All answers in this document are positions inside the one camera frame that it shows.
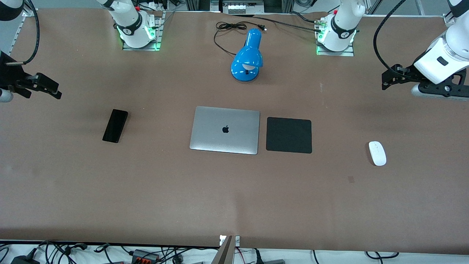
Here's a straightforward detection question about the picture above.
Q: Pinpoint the grey beam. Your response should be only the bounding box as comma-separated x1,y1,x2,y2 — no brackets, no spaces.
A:
211,236,235,264

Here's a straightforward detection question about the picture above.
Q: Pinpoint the black lamp power cord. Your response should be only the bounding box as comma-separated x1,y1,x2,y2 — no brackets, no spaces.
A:
214,21,267,56

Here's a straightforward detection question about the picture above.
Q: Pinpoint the black smartphone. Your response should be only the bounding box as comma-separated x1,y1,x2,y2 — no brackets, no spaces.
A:
102,109,129,143

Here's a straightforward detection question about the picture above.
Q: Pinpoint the blue desk lamp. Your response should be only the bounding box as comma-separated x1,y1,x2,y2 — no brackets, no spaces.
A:
231,28,263,82

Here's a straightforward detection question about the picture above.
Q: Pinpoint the black power adapter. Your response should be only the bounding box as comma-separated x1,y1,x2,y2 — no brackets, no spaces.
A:
10,254,40,264

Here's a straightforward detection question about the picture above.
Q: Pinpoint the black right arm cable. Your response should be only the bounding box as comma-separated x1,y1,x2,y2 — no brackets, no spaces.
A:
5,0,40,66

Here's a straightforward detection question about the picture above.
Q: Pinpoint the white computer mouse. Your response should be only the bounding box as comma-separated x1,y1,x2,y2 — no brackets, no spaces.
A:
369,141,387,166

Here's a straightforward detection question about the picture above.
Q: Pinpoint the black looped floor cable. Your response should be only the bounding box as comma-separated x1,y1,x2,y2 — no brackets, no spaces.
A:
365,251,400,259

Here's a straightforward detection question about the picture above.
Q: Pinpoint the black orange connector box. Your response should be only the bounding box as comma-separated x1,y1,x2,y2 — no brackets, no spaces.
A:
131,249,160,263

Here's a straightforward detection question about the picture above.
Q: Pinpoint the silver laptop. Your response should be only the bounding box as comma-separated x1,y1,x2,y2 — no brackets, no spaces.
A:
189,106,261,155

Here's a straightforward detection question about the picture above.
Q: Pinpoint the aluminium table rail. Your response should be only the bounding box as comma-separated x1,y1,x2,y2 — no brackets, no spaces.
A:
7,15,28,55

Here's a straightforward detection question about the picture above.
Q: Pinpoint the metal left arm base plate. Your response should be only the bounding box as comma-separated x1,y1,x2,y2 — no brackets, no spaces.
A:
316,35,355,56

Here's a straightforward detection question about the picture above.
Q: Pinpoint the black braided cable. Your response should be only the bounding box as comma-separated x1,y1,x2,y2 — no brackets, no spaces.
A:
252,15,323,33

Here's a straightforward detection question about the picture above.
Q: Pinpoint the white power strip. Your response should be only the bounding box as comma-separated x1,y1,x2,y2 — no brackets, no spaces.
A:
227,2,265,14

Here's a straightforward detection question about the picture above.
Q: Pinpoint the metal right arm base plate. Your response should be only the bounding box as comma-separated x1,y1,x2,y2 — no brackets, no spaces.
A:
122,11,166,51

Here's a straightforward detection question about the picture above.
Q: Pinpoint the black mouse pad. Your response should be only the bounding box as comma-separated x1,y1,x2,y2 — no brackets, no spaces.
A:
266,117,313,154

